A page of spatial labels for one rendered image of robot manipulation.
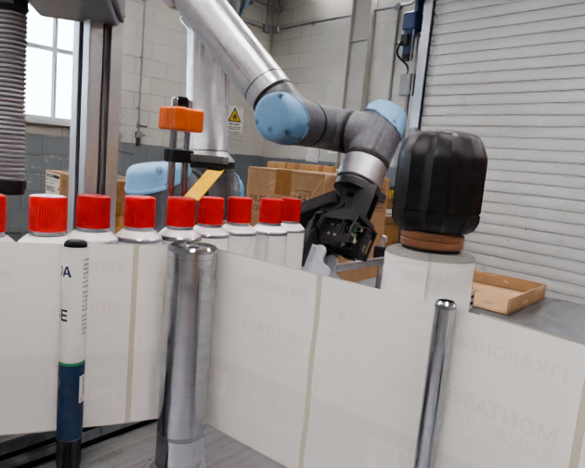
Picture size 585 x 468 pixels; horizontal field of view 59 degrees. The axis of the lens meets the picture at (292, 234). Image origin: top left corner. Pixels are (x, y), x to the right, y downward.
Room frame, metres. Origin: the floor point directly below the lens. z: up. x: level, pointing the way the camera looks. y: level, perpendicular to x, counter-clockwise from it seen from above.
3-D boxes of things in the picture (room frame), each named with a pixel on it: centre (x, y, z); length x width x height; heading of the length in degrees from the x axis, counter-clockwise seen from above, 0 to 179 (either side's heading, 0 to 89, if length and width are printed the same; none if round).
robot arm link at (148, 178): (0.95, 0.25, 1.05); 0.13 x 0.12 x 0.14; 152
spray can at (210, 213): (0.65, 0.11, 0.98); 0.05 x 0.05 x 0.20
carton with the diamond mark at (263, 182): (1.34, -0.06, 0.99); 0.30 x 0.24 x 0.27; 142
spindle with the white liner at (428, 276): (0.49, -0.13, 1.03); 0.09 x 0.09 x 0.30
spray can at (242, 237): (0.69, 0.07, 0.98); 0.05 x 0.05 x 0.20
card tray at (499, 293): (1.37, -0.52, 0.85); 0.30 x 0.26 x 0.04; 140
